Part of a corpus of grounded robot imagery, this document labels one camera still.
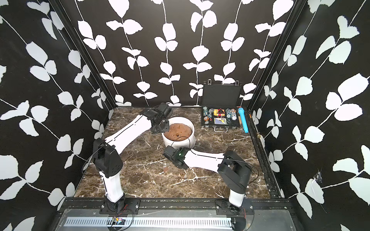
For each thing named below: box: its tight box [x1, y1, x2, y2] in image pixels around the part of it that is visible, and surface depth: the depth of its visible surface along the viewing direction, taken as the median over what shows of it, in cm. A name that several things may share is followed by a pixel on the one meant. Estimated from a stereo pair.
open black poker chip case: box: [200, 79, 242, 133], surface depth 113 cm
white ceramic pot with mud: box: [161, 116, 196, 150], surface depth 92 cm
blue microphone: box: [237, 107, 249, 134], surface depth 113 cm
